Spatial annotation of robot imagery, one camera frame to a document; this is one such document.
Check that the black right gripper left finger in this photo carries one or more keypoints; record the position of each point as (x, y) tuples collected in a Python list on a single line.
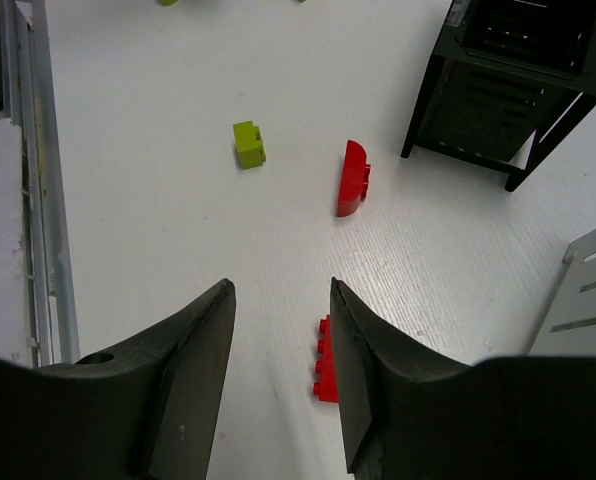
[(144, 408)]

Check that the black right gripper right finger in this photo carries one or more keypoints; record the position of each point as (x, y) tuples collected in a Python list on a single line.
[(409, 412)]

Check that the red lego with lime top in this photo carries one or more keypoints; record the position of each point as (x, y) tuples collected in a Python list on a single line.
[(325, 384)]

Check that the white two-slot container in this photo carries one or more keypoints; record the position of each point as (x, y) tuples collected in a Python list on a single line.
[(569, 327)]

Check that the red rounded lego brick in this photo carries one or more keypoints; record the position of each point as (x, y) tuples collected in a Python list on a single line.
[(354, 181)]

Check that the lime small lego brick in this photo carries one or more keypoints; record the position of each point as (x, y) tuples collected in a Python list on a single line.
[(249, 145)]

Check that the black two-slot container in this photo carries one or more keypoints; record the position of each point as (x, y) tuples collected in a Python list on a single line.
[(506, 83)]

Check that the aluminium table edge rail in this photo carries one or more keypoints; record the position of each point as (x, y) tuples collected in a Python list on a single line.
[(28, 100)]

